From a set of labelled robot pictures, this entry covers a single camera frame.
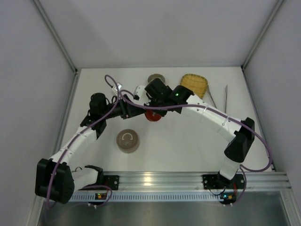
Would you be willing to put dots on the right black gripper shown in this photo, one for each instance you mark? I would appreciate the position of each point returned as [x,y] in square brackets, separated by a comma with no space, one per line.
[155,103]

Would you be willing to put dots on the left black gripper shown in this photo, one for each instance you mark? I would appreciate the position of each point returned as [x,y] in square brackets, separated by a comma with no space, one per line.
[127,109]

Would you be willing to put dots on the red round lid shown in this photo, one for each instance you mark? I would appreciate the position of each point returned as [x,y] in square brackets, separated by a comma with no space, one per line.
[152,116]

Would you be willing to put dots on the brown round lid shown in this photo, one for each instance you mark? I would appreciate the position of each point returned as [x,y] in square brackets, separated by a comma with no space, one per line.
[127,135]

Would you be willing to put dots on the tan steel lunch bowl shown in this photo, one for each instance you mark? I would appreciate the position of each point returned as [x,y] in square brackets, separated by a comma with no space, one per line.
[128,147]

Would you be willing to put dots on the steel food tongs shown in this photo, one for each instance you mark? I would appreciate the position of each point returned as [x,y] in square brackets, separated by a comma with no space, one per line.
[225,98]

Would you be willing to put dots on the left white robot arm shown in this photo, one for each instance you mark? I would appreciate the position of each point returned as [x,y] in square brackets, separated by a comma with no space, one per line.
[55,179]

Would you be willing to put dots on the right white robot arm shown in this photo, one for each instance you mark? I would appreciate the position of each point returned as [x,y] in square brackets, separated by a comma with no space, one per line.
[182,100]

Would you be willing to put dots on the red steel lunch bowl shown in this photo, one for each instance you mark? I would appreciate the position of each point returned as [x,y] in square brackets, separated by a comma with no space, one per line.
[156,76]

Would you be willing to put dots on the bamboo woven tray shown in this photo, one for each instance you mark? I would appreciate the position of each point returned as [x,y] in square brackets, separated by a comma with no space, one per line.
[196,83]

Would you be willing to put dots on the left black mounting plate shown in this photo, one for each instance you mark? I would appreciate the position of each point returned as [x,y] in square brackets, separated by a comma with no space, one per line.
[112,181]

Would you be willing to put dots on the black mounting plate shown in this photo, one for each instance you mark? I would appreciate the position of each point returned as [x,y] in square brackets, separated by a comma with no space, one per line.
[112,181]
[210,182]

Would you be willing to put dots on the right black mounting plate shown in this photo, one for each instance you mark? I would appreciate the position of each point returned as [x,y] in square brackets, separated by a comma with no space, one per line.
[210,182]

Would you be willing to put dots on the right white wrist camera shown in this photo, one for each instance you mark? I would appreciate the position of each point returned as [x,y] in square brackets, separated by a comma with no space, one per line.
[141,93]

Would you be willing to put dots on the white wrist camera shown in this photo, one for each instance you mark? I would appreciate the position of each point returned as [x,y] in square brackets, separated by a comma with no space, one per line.
[141,93]
[116,88]

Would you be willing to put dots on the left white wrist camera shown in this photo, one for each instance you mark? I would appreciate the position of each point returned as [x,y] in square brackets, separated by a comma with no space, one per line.
[116,88]

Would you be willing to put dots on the left aluminium frame post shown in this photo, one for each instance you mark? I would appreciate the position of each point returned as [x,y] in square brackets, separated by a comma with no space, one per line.
[45,18]

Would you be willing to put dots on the aluminium frame post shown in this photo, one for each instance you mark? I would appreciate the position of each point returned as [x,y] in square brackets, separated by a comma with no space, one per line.
[45,18]
[263,31]

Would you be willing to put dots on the grey slotted cable duct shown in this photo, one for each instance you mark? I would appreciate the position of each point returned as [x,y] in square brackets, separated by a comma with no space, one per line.
[149,197]

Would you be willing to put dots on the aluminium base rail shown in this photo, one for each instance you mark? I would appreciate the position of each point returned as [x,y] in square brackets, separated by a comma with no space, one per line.
[189,181]

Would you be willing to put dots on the right aluminium frame post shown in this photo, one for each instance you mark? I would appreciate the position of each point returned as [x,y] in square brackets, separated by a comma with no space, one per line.
[263,31]

